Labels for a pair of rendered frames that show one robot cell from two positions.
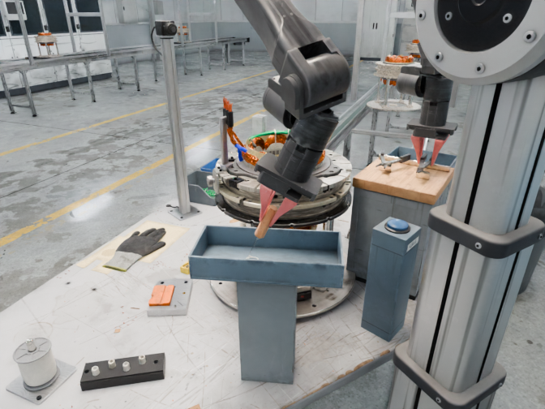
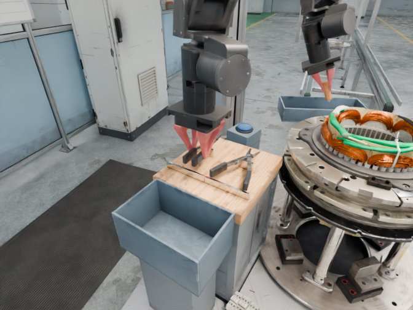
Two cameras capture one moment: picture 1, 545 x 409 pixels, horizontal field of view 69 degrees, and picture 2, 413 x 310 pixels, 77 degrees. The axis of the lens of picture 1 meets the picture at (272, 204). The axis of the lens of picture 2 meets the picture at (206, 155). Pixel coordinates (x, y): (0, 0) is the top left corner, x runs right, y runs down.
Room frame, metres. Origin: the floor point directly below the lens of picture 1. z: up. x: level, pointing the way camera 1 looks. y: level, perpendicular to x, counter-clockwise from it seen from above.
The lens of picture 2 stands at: (1.35, -0.36, 1.37)
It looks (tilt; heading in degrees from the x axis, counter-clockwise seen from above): 33 degrees down; 179
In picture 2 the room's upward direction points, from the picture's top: straight up
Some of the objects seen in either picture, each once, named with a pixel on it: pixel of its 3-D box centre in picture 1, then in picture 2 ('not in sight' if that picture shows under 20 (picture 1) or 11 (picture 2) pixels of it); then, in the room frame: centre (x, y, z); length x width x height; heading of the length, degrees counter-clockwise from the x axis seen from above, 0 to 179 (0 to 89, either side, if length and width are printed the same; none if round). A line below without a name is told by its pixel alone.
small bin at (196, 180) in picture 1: (204, 187); not in sight; (1.40, 0.26, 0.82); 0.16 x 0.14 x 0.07; 67
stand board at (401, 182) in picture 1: (405, 177); (220, 170); (0.91, -0.32, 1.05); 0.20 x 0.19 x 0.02; 147
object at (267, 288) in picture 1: (268, 309); (311, 143); (0.58, 0.01, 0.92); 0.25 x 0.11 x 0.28; 84
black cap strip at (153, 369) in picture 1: (124, 370); not in sight; (0.56, 0.29, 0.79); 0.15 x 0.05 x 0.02; 101
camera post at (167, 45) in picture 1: (176, 133); not in sight; (1.26, 0.31, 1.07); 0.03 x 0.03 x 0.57; 43
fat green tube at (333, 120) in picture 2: not in sight; (339, 120); (0.89, -0.10, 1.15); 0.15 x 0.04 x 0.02; 152
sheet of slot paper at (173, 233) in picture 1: (138, 245); not in sight; (1.04, 0.41, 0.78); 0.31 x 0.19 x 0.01; 158
